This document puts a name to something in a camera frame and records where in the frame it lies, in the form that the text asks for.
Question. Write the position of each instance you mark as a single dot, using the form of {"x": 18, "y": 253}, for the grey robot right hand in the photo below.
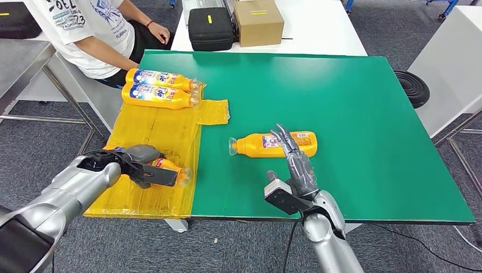
{"x": 301, "y": 173}

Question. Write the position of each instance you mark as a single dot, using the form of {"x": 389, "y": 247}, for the white table with metal legs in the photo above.
{"x": 450, "y": 64}

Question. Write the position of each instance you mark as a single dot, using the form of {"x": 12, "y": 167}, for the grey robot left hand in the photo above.
{"x": 141, "y": 152}

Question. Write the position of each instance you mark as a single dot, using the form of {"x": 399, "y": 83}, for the brown cardboard box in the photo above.
{"x": 259, "y": 26}

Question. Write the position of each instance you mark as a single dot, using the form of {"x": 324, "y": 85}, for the white desk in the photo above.
{"x": 98, "y": 101}

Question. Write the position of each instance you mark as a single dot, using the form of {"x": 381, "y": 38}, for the person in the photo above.
{"x": 90, "y": 34}

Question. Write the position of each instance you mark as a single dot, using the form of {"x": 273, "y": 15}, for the black ribbed round stool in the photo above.
{"x": 412, "y": 88}

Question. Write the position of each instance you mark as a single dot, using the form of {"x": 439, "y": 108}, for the person's left hand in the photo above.
{"x": 160, "y": 33}

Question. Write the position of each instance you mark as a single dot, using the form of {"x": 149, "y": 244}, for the grey metal table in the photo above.
{"x": 19, "y": 64}

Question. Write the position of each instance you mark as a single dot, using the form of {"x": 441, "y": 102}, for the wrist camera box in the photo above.
{"x": 284, "y": 197}
{"x": 163, "y": 176}

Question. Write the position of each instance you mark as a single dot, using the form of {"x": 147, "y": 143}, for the black carrying case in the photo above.
{"x": 211, "y": 30}
{"x": 17, "y": 22}

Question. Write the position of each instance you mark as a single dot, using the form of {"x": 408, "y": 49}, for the silver laptop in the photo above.
{"x": 201, "y": 3}

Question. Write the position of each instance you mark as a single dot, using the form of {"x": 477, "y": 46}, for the person's right forearm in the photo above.
{"x": 103, "y": 54}

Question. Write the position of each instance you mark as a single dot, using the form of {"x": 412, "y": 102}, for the person's left forearm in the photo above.
{"x": 135, "y": 13}

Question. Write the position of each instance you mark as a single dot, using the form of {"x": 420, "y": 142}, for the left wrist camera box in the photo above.
{"x": 163, "y": 176}

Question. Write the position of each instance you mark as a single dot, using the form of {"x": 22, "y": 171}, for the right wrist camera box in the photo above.
{"x": 284, "y": 197}

